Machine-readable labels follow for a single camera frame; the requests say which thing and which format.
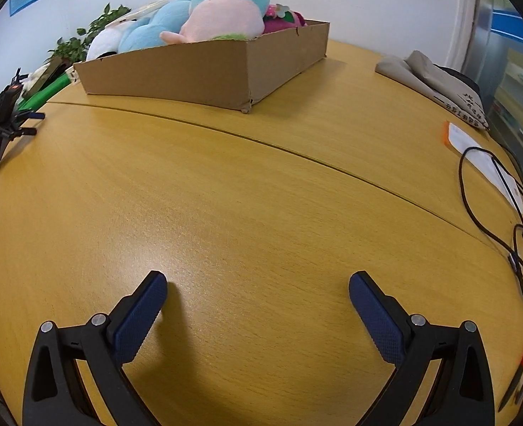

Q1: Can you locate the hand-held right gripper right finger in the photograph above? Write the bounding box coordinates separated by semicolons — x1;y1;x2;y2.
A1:
348;271;496;426

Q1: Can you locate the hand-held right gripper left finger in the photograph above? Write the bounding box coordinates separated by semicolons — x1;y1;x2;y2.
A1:
22;270;169;426

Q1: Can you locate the cardboard box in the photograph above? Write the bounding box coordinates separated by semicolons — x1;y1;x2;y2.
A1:
73;20;331;115

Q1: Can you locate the pink and teal plush toy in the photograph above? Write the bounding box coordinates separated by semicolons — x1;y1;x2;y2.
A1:
159;0;273;45

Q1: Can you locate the dark olive board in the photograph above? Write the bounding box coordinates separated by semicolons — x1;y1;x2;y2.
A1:
24;58;67;96

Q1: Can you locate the green potted plant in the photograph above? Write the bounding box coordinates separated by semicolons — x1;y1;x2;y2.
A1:
46;4;131;65

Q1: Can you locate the panda plush toy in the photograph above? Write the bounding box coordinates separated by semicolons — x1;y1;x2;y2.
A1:
85;27;131;60

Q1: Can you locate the blue plush toy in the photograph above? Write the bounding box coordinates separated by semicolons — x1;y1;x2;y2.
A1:
117;0;196;54

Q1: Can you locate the white framed board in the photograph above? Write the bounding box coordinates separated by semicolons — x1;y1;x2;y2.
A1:
106;0;171;27

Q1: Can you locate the white paper sheet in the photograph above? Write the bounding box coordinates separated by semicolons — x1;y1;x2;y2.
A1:
441;121;523;214

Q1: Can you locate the grey cloth bag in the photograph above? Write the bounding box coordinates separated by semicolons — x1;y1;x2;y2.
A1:
374;50;490;131

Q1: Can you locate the glass partition with blue stripe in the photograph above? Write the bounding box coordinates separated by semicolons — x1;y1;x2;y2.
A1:
468;0;523;214

